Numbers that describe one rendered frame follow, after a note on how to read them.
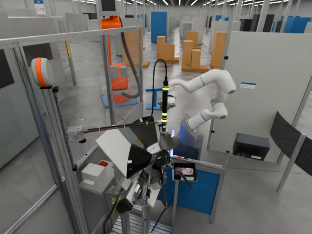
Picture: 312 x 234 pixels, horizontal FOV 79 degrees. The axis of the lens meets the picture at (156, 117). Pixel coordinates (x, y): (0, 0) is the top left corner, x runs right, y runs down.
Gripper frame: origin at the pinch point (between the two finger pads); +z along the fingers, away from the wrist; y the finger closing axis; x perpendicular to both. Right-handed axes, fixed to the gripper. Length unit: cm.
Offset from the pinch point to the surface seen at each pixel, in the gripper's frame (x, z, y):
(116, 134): -28.2, 6.5, 38.2
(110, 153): -33, 24, 34
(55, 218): -84, 55, 70
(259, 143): -35, -31, -75
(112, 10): 67, -315, 217
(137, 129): -20.2, 5.3, 19.9
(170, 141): -39.6, -15.3, -2.5
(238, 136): -34, -35, -59
